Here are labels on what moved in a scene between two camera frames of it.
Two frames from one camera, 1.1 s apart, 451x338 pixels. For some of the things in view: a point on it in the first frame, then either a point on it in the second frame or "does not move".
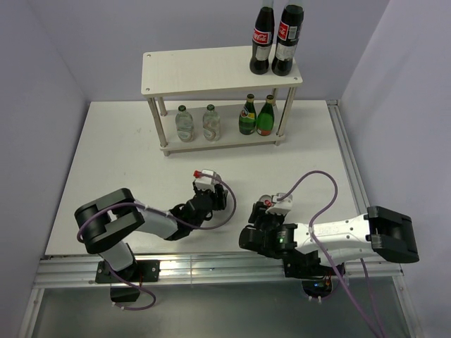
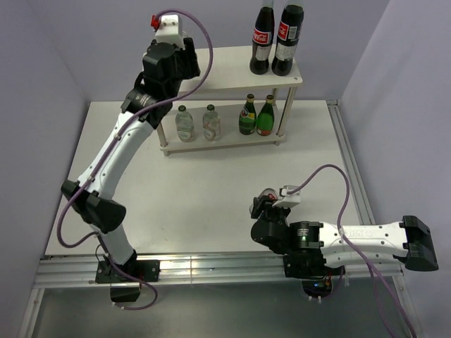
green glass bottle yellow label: [247, 117] does not move
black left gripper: [219, 199] -> [189, 58]
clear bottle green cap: [184, 124] does not move
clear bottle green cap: [211, 124] does not move
